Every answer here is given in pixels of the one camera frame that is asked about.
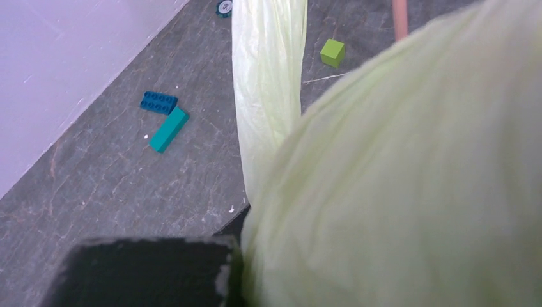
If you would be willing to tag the pink tripod stand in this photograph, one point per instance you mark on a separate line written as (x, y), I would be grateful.
(400, 18)

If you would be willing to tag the teal rectangular block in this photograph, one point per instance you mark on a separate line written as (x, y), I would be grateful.
(169, 130)

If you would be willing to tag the pale green plastic bag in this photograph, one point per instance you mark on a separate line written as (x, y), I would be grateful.
(415, 180)

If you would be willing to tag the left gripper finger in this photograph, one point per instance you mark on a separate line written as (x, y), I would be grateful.
(152, 271)

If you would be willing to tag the green cube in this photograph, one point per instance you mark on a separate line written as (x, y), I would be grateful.
(332, 53)

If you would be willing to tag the blue lego brick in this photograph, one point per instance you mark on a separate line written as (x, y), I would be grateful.
(158, 102)

